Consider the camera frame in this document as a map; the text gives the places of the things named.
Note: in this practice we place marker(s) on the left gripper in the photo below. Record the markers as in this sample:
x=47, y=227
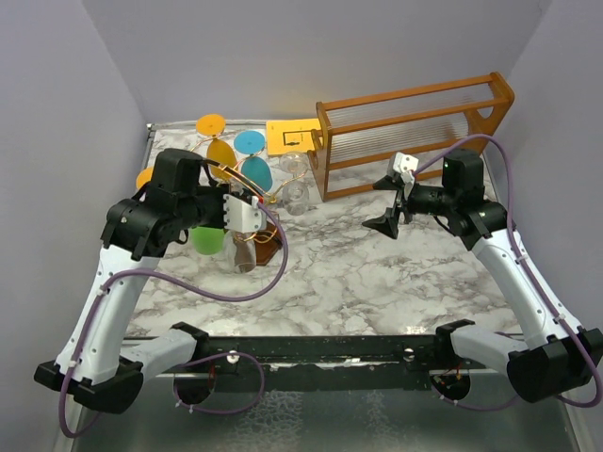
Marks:
x=219, y=192

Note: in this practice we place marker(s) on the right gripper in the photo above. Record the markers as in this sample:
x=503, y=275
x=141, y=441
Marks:
x=388, y=223

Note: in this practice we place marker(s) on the green plastic wine glass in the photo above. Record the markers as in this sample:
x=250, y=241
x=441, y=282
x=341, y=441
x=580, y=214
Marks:
x=207, y=241

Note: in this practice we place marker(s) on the clear glass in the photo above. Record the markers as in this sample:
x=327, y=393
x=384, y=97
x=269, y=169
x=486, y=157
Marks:
x=295, y=192
x=240, y=252

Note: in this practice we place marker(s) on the blue plastic wine glass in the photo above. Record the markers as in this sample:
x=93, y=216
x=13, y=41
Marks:
x=251, y=144

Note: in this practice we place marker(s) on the orange plastic wine glass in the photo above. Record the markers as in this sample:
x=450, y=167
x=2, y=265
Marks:
x=144, y=177
x=218, y=150

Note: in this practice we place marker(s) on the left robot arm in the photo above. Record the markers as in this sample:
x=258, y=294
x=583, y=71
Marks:
x=93, y=367

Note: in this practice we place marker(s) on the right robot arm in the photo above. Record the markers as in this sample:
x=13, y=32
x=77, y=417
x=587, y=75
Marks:
x=556, y=353

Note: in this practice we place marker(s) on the wooden dish rack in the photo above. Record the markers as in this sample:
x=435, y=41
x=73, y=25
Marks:
x=360, y=131

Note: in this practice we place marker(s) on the yellow card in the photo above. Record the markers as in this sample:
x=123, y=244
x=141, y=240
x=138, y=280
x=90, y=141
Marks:
x=290, y=136

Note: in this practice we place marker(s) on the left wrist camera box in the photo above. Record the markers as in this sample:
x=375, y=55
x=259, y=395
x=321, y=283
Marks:
x=243, y=215

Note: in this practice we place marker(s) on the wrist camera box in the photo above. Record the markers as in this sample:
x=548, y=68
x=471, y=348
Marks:
x=403, y=165
x=243, y=215

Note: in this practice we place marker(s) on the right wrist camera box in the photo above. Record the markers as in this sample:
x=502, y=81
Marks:
x=403, y=165

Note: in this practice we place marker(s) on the black base frame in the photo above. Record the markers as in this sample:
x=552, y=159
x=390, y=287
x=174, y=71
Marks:
x=339, y=363

